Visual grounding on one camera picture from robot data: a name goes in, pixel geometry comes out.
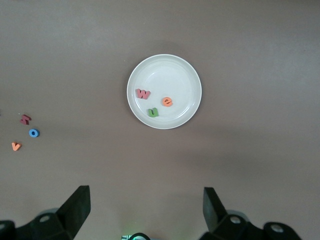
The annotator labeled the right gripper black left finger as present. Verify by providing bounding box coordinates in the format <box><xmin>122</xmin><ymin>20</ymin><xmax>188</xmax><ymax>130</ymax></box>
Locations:
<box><xmin>0</xmin><ymin>185</ymin><xmax>91</xmax><ymax>240</ymax></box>

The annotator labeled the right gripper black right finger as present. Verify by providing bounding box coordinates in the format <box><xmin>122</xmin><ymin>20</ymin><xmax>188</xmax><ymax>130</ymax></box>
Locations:
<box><xmin>199</xmin><ymin>186</ymin><xmax>303</xmax><ymax>240</ymax></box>

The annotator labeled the orange foam letter e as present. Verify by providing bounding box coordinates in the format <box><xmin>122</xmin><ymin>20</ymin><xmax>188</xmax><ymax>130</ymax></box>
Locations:
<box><xmin>161</xmin><ymin>96</ymin><xmax>174</xmax><ymax>108</ymax></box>

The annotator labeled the pink foam letter w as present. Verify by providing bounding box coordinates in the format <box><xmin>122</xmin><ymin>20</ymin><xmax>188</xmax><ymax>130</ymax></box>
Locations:
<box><xmin>135</xmin><ymin>88</ymin><xmax>151</xmax><ymax>101</ymax></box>

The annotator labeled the dark red foam letter h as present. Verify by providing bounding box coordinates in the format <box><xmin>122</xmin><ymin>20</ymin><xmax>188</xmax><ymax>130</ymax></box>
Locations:
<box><xmin>19</xmin><ymin>114</ymin><xmax>32</xmax><ymax>126</ymax></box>

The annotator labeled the beige round plate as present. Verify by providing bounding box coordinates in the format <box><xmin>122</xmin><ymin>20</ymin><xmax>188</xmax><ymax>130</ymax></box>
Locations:
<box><xmin>126</xmin><ymin>53</ymin><xmax>203</xmax><ymax>130</ymax></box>

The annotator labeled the brown table cover sheet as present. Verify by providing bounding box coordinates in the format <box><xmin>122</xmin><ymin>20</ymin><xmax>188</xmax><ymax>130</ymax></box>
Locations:
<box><xmin>0</xmin><ymin>0</ymin><xmax>320</xmax><ymax>240</ymax></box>

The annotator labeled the long black looping cable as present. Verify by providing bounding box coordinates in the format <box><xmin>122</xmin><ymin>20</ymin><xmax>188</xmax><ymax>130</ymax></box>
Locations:
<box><xmin>129</xmin><ymin>232</ymin><xmax>152</xmax><ymax>240</ymax></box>

